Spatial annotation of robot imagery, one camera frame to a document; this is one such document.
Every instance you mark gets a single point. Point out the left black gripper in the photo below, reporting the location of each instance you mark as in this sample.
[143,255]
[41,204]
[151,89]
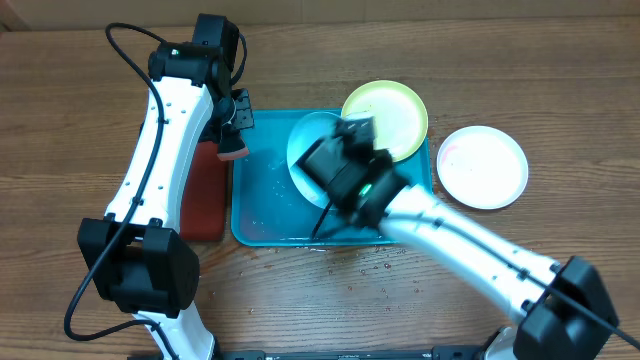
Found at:
[247,118]

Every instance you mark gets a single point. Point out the green and pink sponge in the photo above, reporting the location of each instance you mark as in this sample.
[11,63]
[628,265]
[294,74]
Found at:
[231,147]

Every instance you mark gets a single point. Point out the green plate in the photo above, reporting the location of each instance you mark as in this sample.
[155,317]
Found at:
[400,116]

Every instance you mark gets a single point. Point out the light blue plate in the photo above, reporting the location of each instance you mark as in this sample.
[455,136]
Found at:
[310,128]

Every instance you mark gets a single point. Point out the white plate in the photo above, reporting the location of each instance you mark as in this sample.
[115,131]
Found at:
[482,167]

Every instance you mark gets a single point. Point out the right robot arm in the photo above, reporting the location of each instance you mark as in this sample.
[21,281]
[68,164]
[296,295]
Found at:
[558,311]

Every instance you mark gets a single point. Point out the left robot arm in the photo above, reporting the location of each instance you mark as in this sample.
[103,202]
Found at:
[135,255]

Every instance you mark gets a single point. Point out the black and red tray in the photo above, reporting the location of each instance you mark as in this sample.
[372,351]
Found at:
[203,206]

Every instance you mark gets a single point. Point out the teal plastic tray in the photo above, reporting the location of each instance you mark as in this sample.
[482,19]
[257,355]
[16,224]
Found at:
[268,210]

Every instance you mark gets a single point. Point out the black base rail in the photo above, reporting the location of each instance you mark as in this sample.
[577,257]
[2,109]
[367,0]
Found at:
[446,352]

